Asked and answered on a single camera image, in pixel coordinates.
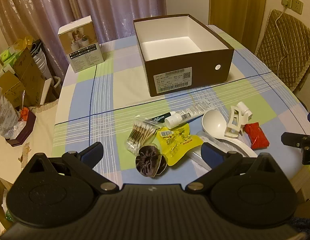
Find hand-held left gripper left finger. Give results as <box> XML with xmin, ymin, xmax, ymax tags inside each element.
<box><xmin>21</xmin><ymin>141</ymin><xmax>119</xmax><ymax>193</ymax></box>

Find brown cardboard shoe box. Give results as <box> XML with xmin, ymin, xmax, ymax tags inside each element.
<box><xmin>133</xmin><ymin>14</ymin><xmax>235</xmax><ymax>97</ymax></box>

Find white power cable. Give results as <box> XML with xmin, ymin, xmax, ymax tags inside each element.
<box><xmin>275</xmin><ymin>4</ymin><xmax>288</xmax><ymax>37</ymax></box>

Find yellow snack packet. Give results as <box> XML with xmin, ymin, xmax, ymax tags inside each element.
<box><xmin>156</xmin><ymin>125</ymin><xmax>203</xmax><ymax>167</ymax></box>

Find white hair claw clip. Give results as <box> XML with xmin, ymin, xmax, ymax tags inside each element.
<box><xmin>225</xmin><ymin>102</ymin><xmax>253</xmax><ymax>138</ymax></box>

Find dark fleece clothing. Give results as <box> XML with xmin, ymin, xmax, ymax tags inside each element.
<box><xmin>289</xmin><ymin>214</ymin><xmax>310</xmax><ymax>240</ymax></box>

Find bag of cotton swabs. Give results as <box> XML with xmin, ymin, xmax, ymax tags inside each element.
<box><xmin>124</xmin><ymin>117</ymin><xmax>161</xmax><ymax>155</ymax></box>

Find beige printed cloth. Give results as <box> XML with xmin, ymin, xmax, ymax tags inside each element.
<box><xmin>0</xmin><ymin>99</ymin><xmax>61</xmax><ymax>188</ymax></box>

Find yellow plastic bag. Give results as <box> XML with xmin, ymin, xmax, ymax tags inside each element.
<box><xmin>16</xmin><ymin>36</ymin><xmax>34</xmax><ymax>51</ymax></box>

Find brown velvet scrunchie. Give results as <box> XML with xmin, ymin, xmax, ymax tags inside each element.
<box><xmin>135</xmin><ymin>144</ymin><xmax>168</xmax><ymax>178</ymax></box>

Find plaid tablecloth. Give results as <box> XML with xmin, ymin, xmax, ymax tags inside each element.
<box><xmin>52</xmin><ymin>24</ymin><xmax>310</xmax><ymax>188</ymax></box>

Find white plastic ladle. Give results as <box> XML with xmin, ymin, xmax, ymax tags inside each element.
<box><xmin>202</xmin><ymin>109</ymin><xmax>258</xmax><ymax>158</ymax></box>

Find green tissue packs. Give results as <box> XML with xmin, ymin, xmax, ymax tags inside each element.
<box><xmin>0</xmin><ymin>46</ymin><xmax>23</xmax><ymax>66</ymax></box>

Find white plastic bag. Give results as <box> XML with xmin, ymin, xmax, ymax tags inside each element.
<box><xmin>0</xmin><ymin>90</ymin><xmax>20</xmax><ymax>139</ymax></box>

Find maroon box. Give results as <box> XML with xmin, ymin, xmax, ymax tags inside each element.
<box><xmin>7</xmin><ymin>110</ymin><xmax>36</xmax><ymax>147</ymax></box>

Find purple curtain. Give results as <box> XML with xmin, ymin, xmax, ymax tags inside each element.
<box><xmin>0</xmin><ymin>0</ymin><xmax>167</xmax><ymax>78</ymax></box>

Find large cardboard box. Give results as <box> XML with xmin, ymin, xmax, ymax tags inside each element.
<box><xmin>13</xmin><ymin>47</ymin><xmax>58</xmax><ymax>105</ymax></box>

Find white cream tube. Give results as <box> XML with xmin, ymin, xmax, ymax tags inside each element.
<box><xmin>166</xmin><ymin>100</ymin><xmax>212</xmax><ymax>130</ymax></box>

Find red packet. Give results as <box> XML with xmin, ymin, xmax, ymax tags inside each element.
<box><xmin>244</xmin><ymin>122</ymin><xmax>269</xmax><ymax>150</ymax></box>

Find chair with quilted cover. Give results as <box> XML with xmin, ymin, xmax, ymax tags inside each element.
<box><xmin>254</xmin><ymin>9</ymin><xmax>310</xmax><ymax>93</ymax></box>

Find white product box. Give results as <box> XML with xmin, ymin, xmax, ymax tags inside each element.
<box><xmin>57</xmin><ymin>15</ymin><xmax>105</xmax><ymax>73</ymax></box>

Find gold curtain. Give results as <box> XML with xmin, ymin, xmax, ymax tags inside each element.
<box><xmin>210</xmin><ymin>0</ymin><xmax>268</xmax><ymax>46</ymax></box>

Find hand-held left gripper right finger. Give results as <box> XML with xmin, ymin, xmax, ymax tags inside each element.
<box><xmin>186</xmin><ymin>142</ymin><xmax>286</xmax><ymax>192</ymax></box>

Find dark green lip gel tube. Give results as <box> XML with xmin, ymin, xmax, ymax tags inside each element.
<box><xmin>148</xmin><ymin>110</ymin><xmax>172</xmax><ymax>123</ymax></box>

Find small cardboard box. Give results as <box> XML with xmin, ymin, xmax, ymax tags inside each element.
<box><xmin>0</xmin><ymin>70</ymin><xmax>25</xmax><ymax>107</ymax></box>

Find clear floss pick box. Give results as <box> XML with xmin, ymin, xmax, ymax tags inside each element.
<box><xmin>187</xmin><ymin>130</ymin><xmax>220</xmax><ymax>171</ymax></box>

